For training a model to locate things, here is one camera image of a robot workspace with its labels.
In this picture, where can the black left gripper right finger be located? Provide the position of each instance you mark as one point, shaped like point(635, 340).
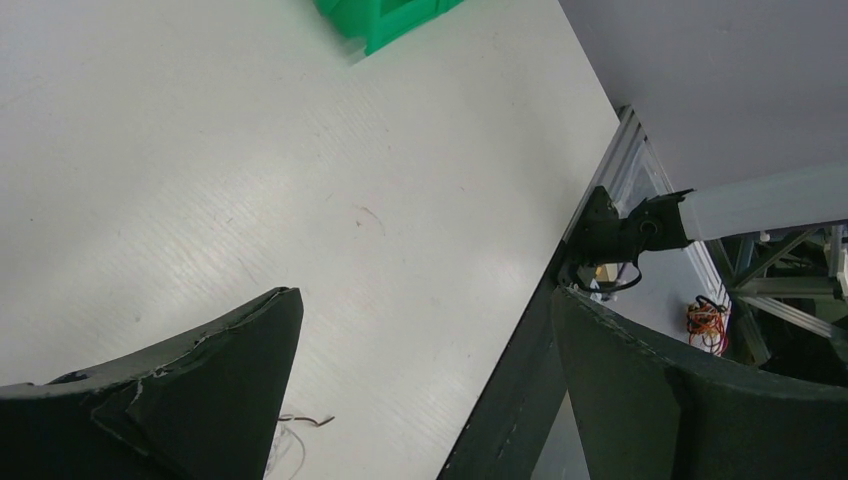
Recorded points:
point(651, 407)

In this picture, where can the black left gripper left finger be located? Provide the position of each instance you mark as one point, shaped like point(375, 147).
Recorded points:
point(203, 404)

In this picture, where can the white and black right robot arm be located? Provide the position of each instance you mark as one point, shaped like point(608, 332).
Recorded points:
point(813, 196)

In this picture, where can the green plastic compartment bin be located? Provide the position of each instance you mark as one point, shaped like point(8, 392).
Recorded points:
point(380, 22)

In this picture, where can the aluminium frame rail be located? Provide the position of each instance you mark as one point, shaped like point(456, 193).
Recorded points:
point(636, 159)

